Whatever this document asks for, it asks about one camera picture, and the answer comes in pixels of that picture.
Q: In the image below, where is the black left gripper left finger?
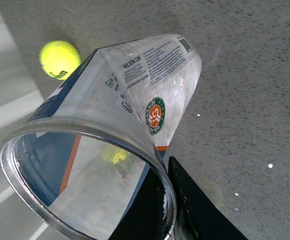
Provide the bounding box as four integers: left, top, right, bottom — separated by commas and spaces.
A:
110, 169, 166, 240

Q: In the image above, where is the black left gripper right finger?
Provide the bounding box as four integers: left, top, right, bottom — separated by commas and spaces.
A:
168, 156, 247, 240

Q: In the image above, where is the clear Wilson tennis ball can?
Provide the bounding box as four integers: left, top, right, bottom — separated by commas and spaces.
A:
0, 34, 202, 240

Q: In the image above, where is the tennis ball with black logo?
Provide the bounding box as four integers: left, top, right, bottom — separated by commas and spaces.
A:
39, 40, 82, 81

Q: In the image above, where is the white pleated curtain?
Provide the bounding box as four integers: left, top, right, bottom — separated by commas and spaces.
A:
0, 13, 47, 240

